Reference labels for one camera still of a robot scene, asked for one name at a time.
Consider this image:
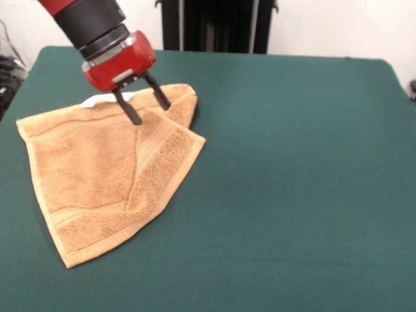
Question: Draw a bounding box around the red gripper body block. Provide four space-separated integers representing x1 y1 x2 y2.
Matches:
81 28 157 95

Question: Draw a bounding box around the dark green table cloth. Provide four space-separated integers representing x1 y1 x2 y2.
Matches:
0 41 416 312

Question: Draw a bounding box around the black equipment pile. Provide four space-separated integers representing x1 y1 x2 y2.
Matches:
0 35 30 126

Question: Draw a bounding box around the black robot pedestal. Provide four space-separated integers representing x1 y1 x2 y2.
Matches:
152 0 281 56

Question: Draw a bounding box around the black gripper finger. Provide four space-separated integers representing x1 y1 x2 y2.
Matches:
142 72 174 112
112 88 145 127

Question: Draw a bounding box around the tan terry towel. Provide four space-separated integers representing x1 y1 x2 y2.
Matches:
9 76 210 275

